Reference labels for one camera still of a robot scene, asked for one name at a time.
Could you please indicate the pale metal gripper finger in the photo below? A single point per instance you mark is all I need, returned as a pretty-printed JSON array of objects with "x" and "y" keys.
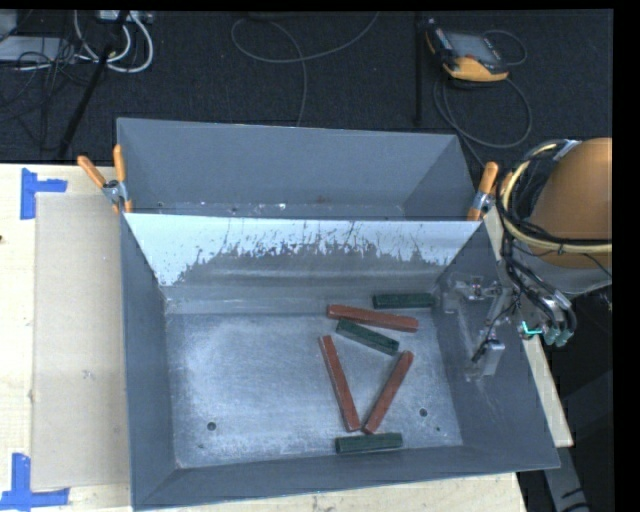
[
  {"x": 472, "y": 289},
  {"x": 492, "y": 357}
]

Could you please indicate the grey metal bin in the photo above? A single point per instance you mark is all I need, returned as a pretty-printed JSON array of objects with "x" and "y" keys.
[{"x": 250, "y": 380}]

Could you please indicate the dark green flat block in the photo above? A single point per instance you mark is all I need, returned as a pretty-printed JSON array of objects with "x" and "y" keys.
[
  {"x": 369, "y": 443},
  {"x": 367, "y": 337},
  {"x": 402, "y": 300}
]

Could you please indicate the pale wood flat board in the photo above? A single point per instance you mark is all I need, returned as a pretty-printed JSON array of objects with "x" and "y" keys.
[{"x": 75, "y": 325}]

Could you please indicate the red-brown flat block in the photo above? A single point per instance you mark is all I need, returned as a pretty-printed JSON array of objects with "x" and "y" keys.
[
  {"x": 389, "y": 391},
  {"x": 340, "y": 384},
  {"x": 372, "y": 318}
]

